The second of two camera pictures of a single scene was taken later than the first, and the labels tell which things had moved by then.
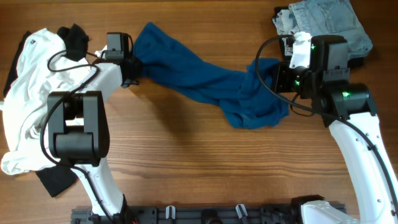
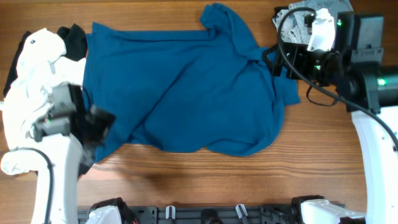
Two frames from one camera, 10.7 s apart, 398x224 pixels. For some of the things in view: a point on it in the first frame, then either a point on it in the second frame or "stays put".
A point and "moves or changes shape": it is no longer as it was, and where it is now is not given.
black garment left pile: [74, 44] stays put
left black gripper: [138, 65] -> [103, 119]
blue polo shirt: [252, 98] moves or changes shape
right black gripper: [278, 78] -> [288, 59]
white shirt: [32, 88] stays put
